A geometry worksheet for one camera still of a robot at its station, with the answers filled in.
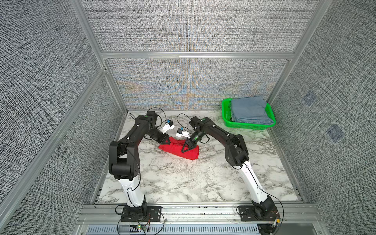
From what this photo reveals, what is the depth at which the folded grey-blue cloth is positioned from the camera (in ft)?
3.35

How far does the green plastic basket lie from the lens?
102cm

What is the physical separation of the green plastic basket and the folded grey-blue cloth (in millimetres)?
14
